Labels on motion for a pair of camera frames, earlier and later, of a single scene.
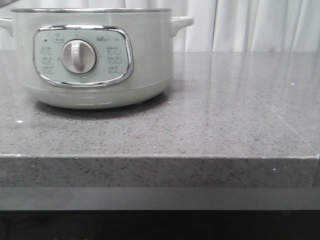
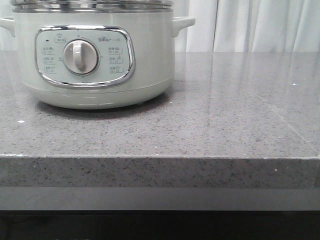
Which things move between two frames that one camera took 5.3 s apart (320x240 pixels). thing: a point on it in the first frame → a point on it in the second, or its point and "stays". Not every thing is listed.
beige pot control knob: x=78 y=56 stays
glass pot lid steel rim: x=4 y=3 → x=92 y=6
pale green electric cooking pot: x=95 y=58 stays
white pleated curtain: x=218 y=25 stays
